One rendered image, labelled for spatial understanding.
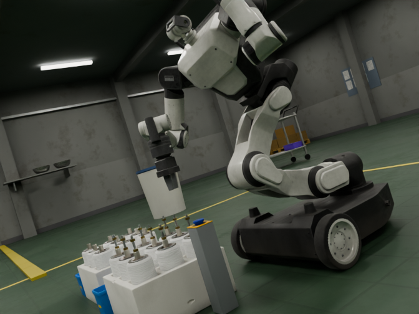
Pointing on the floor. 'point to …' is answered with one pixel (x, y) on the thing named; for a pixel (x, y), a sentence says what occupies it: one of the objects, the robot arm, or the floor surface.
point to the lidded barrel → (160, 194)
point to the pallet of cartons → (285, 139)
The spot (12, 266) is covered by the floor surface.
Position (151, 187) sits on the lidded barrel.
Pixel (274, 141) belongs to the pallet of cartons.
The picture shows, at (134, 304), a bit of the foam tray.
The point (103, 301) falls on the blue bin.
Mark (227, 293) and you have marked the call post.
